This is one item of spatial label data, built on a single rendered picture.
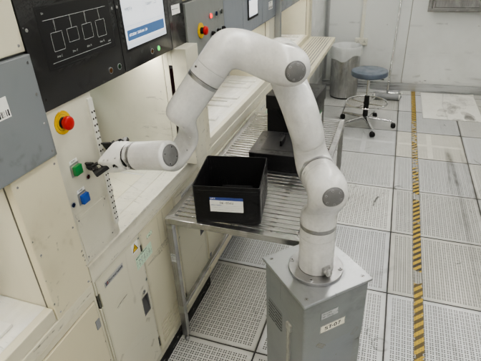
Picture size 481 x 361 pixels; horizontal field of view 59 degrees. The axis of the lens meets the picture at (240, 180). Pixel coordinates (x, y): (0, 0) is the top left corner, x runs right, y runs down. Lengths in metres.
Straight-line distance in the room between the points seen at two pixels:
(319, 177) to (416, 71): 4.73
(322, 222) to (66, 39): 0.91
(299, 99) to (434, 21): 4.67
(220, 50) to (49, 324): 0.93
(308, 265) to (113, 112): 1.18
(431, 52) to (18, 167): 5.23
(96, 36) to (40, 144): 0.39
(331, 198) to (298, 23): 3.60
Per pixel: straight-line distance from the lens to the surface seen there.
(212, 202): 1.73
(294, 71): 1.07
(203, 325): 2.40
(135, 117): 2.06
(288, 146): 2.16
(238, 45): 1.10
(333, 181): 1.24
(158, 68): 1.91
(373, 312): 2.51
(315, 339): 1.58
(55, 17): 1.29
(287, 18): 4.73
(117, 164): 1.29
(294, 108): 1.19
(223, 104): 2.71
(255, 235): 1.71
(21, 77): 1.19
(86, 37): 1.38
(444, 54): 5.88
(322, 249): 1.43
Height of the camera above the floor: 1.78
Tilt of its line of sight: 30 degrees down
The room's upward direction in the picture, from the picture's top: 3 degrees counter-clockwise
